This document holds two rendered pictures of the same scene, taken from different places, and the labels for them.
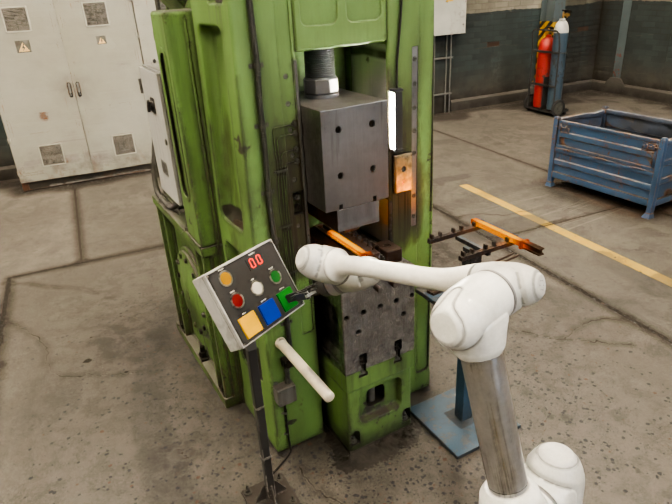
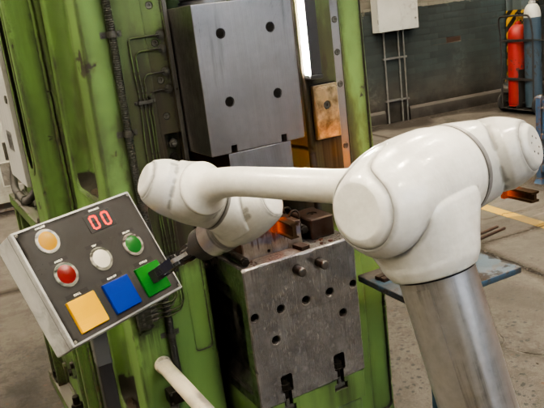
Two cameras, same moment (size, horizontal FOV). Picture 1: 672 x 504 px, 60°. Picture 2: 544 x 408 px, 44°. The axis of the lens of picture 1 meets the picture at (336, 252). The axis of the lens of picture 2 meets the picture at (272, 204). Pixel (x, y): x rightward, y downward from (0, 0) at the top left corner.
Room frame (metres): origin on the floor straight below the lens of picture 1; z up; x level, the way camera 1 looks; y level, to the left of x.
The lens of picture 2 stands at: (0.32, -0.15, 1.58)
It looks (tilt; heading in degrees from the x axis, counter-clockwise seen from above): 16 degrees down; 1
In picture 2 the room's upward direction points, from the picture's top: 7 degrees counter-clockwise
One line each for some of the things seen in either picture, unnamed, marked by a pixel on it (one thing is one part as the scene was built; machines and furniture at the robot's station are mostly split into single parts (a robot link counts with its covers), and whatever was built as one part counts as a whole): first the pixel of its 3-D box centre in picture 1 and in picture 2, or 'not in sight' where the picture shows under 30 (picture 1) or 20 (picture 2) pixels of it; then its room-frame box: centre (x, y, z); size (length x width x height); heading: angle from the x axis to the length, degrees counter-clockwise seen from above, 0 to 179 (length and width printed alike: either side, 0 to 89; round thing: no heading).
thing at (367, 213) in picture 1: (333, 201); (230, 155); (2.37, 0.00, 1.18); 0.42 x 0.20 x 0.10; 29
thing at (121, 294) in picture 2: (269, 311); (121, 295); (1.77, 0.25, 1.01); 0.07 x 0.05 x 0.07; 144
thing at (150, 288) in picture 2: (286, 299); (151, 278); (1.85, 0.19, 1.01); 0.07 x 0.05 x 0.07; 144
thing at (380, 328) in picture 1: (347, 295); (263, 295); (2.40, -0.04, 0.69); 0.56 x 0.38 x 0.45; 29
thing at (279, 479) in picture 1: (269, 490); not in sight; (1.85, 0.35, 0.05); 0.22 x 0.22 x 0.09; 29
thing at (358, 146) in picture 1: (338, 144); (231, 72); (2.39, -0.04, 1.43); 0.42 x 0.39 x 0.40; 29
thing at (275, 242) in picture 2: (335, 248); (240, 224); (2.37, 0.00, 0.96); 0.42 x 0.20 x 0.09; 29
